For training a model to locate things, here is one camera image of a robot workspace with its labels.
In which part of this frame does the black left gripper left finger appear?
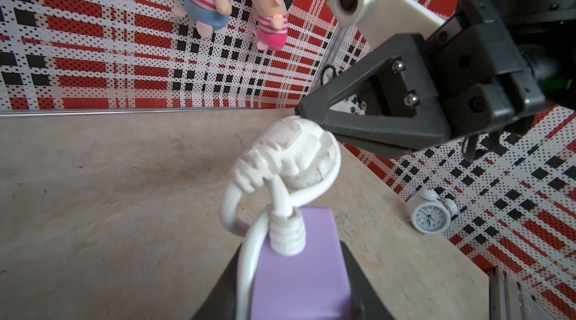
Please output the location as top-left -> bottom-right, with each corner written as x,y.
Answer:
191,246 -> 241,320

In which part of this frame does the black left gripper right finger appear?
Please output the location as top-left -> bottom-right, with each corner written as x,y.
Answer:
340,241 -> 395,320

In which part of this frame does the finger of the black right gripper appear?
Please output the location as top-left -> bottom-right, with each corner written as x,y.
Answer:
341,132 -> 450,159
296,34 -> 452,140

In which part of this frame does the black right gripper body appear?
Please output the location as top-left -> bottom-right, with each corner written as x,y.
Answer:
422,0 -> 551,140

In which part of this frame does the purple power strip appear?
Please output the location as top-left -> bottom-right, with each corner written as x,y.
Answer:
250,207 -> 353,319

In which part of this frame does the white power strip cord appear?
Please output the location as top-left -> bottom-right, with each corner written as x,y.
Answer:
219,114 -> 343,320

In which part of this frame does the white alarm clock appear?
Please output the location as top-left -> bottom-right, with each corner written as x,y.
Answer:
406,186 -> 460,234

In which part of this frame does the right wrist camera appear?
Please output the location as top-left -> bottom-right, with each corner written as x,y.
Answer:
328,0 -> 444,48

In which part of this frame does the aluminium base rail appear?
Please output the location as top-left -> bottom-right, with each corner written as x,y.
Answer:
487,267 -> 555,320

